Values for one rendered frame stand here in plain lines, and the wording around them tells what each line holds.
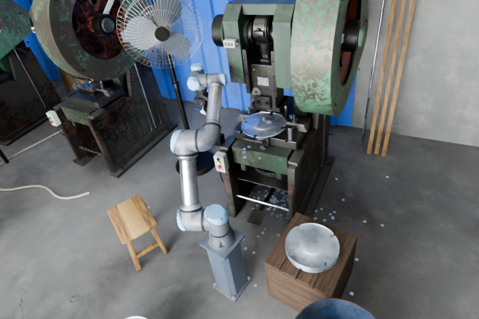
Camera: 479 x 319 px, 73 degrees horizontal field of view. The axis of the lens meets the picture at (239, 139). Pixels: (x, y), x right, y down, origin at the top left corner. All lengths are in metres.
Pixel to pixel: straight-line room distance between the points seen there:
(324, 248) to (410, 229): 0.86
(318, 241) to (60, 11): 2.15
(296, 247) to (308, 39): 1.09
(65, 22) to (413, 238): 2.73
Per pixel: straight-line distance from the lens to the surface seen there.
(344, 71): 2.03
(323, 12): 1.42
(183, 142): 1.61
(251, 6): 1.85
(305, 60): 1.44
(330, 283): 1.82
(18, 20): 4.41
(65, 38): 2.54
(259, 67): 1.92
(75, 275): 2.66
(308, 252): 1.86
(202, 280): 2.28
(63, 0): 2.55
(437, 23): 2.96
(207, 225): 1.70
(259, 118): 2.13
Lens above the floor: 1.92
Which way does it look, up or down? 36 degrees down
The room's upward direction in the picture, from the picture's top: 8 degrees counter-clockwise
